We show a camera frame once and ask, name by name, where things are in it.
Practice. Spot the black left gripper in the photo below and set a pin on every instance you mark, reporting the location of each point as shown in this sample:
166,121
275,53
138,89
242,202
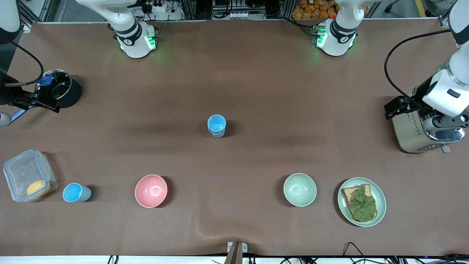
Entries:
414,103

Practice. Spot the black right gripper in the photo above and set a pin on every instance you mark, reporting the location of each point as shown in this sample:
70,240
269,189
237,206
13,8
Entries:
8,92

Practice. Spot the blue plastic cup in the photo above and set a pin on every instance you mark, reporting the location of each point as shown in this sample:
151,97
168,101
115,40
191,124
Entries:
216,123
75,192

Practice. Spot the blue cup holding white paper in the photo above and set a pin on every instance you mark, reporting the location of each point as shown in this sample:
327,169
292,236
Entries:
218,134

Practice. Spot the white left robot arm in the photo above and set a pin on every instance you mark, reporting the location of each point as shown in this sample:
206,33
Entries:
337,40

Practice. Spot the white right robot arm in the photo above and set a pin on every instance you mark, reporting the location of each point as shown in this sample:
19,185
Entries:
135,44

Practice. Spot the silver beige toaster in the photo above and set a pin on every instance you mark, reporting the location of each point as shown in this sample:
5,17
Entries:
410,132

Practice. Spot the glass lid with blue knob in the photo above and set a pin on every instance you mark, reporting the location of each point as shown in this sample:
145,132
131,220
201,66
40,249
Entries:
60,82

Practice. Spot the black cooking pot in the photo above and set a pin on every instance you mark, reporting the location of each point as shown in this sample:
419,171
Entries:
73,93

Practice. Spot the clear plastic lidded container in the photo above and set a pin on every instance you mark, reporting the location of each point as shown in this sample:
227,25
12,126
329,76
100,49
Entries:
22,172

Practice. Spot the yellow round food piece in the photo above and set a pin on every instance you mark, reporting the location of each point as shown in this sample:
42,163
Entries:
37,188

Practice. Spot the pale green plate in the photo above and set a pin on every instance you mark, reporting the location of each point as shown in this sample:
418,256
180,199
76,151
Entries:
381,201

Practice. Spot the slice of toast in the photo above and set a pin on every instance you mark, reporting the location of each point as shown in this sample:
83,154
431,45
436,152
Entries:
346,192

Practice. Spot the green lettuce leaf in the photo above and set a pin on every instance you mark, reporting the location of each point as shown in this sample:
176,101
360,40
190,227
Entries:
362,205

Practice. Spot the pale green bowl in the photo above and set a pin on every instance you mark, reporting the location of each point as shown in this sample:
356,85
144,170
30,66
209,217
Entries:
299,189

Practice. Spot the orange snack bags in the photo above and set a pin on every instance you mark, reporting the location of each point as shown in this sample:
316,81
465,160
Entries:
315,9

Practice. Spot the pink bowl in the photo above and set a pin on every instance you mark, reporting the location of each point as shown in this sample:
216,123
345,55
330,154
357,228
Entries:
151,190

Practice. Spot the white power strip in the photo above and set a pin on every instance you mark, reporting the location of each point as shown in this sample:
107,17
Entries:
157,6
241,15

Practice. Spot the brown table cloth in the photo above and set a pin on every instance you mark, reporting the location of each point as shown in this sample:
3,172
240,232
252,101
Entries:
234,73

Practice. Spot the metal table clamp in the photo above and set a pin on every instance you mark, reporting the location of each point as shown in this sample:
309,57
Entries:
236,253

